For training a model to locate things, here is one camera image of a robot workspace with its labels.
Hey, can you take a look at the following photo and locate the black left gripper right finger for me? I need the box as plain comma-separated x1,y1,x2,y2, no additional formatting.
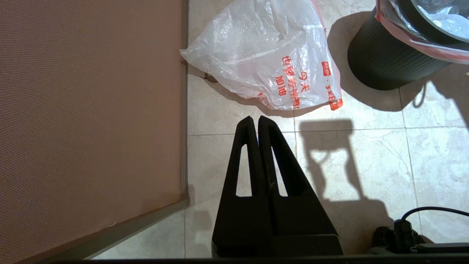
258,116,338,239

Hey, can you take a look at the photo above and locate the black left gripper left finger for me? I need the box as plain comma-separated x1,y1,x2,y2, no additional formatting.
212,116,272,239

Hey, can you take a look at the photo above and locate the black round trash bin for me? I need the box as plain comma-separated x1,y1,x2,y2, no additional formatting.
347,7,453,91

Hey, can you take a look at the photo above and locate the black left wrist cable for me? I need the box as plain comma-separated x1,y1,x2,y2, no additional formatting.
372,206,469,254

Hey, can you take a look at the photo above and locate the white plastic bag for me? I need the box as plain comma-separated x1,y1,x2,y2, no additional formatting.
180,0,344,111

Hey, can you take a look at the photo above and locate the used white bag red trim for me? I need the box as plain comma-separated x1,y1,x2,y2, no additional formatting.
376,0,469,65

